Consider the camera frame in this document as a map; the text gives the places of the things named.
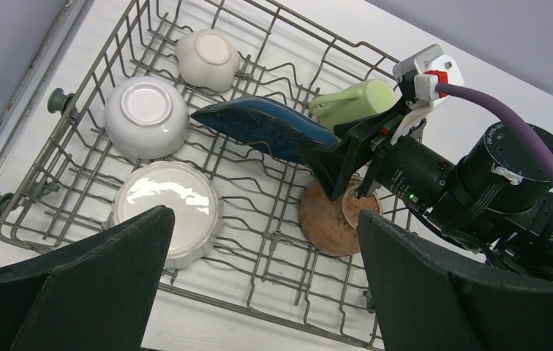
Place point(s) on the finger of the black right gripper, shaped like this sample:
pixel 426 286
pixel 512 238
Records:
pixel 365 142

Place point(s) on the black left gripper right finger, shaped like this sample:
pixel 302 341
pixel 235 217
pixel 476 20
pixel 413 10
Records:
pixel 427 297

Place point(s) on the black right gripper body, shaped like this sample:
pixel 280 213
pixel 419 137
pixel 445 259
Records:
pixel 420 177

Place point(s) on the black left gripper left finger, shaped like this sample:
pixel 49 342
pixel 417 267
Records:
pixel 94 294

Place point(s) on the blue leaf-shaped dish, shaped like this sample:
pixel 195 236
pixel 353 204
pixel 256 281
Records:
pixel 266 125

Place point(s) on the tan brown bowl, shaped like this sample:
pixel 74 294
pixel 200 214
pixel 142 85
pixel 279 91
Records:
pixel 331 226

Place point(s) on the green mug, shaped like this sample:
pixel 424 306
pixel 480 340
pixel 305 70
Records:
pixel 361 100

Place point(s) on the white scalloped bowl black rim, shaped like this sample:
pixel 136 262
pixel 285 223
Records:
pixel 196 204

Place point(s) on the small white lobed bowl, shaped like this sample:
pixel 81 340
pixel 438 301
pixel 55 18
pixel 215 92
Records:
pixel 208 59

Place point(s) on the plain white bowl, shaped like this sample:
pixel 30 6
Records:
pixel 146 118

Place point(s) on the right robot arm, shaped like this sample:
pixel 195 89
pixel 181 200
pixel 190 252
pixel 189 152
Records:
pixel 495 200

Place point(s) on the grey wire dish rack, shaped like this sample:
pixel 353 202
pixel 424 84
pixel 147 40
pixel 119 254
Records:
pixel 263 286

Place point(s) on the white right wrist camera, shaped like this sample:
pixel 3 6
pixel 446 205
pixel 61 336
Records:
pixel 418 76

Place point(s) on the aluminium table edge rail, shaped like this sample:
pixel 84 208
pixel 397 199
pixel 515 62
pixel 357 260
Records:
pixel 33 36

